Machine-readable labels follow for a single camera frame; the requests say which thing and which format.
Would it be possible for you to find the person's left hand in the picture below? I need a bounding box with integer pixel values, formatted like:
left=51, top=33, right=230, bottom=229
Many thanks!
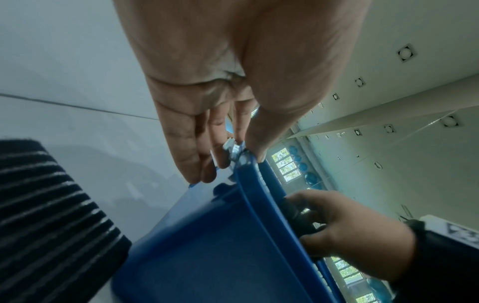
left=112, top=0, right=371, bottom=184

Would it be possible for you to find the person's right hand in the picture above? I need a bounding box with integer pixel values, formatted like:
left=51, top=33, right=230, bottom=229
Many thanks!
left=282, top=190, right=417, bottom=282

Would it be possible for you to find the blue plastic bin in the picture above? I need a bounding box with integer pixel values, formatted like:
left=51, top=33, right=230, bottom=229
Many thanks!
left=111, top=139, right=341, bottom=303

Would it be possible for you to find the white-striped wrap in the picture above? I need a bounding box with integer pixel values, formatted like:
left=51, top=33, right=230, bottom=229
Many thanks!
left=0, top=139, right=133, bottom=303

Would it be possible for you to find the barred window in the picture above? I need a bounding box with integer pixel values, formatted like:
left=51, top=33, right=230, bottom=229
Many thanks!
left=331, top=255, right=379, bottom=303
left=270, top=147, right=302, bottom=183

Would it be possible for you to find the black wristband with white markers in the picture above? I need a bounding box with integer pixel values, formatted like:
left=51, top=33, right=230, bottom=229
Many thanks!
left=389, top=215, right=479, bottom=303

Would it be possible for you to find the row of exercise balls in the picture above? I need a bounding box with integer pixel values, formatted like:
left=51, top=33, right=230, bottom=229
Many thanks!
left=285, top=145, right=327, bottom=190

